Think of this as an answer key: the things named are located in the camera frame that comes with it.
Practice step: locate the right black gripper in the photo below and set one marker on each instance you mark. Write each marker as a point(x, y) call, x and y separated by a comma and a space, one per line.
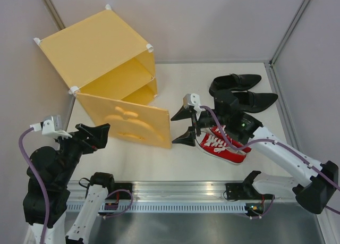
point(185, 114)

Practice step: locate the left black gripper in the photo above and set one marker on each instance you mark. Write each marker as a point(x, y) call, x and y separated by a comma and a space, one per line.
point(98, 134)

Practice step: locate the yellow cabinet door panel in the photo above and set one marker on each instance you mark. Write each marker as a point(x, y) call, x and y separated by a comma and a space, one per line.
point(132, 122)

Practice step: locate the black loafer shoe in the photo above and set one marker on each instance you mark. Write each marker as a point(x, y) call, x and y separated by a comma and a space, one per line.
point(252, 102)
point(234, 82)

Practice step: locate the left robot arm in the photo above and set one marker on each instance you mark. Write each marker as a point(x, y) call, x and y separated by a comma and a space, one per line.
point(50, 171)

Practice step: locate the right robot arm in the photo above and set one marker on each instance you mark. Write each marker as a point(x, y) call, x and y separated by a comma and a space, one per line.
point(228, 132)

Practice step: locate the yellow shoe cabinet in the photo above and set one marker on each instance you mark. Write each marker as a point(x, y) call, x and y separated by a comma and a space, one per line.
point(103, 56)

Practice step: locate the red canvas sneaker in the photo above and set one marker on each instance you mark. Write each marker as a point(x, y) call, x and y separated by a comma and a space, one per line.
point(218, 133)
point(217, 147)

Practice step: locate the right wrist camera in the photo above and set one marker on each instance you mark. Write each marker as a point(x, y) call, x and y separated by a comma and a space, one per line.
point(192, 100)

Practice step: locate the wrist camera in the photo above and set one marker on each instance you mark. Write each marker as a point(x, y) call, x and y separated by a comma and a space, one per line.
point(192, 100)
point(51, 126)

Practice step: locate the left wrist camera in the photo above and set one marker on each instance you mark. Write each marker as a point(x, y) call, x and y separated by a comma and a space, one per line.
point(51, 126)

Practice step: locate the aluminium front rail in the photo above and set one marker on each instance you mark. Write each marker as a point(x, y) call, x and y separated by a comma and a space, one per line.
point(195, 191)

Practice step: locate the white slotted cable duct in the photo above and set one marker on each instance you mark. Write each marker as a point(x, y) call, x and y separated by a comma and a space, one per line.
point(148, 207)

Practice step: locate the aluminium frame post left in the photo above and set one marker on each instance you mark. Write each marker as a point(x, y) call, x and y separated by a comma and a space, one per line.
point(54, 14)

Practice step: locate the aluminium frame post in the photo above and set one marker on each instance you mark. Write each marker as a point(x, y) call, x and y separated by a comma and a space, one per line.
point(54, 14)
point(288, 33)

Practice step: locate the aluminium frame post right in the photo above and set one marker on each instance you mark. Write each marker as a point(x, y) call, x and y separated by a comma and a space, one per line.
point(288, 33)

